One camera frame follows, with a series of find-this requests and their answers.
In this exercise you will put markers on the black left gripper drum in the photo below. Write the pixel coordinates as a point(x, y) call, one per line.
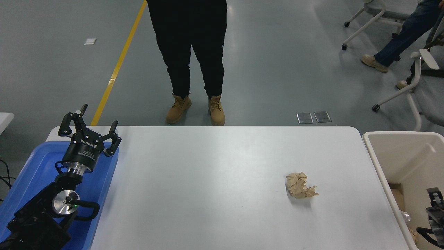
point(85, 147)

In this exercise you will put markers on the tan paper ball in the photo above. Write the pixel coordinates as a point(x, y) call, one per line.
point(298, 187)

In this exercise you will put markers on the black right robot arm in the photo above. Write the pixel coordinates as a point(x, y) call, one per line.
point(435, 215)

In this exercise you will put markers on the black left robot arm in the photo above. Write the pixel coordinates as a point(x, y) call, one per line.
point(34, 215)

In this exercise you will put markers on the blue plastic tray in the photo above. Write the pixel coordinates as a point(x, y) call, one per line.
point(38, 163)

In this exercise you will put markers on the small white side table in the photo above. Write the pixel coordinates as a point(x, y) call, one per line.
point(5, 119)

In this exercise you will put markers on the standing person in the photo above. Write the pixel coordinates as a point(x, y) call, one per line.
point(187, 34)

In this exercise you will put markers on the metal floor plate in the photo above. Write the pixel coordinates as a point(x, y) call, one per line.
point(322, 116)
point(305, 117)

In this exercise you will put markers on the large pale plastic bin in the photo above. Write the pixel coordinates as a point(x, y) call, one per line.
point(399, 156)

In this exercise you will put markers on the white office chair with castors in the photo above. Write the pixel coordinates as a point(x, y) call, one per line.
point(371, 17)

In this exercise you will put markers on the clear plastic wrap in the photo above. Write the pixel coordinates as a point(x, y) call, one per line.
point(406, 218)

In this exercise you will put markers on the white office chair with armrest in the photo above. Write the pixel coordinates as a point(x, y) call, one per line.
point(418, 69)

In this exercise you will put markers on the small tan paper scrap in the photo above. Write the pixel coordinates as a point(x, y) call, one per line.
point(413, 235)

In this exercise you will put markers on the seated person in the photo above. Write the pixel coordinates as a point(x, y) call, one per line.
point(409, 27)

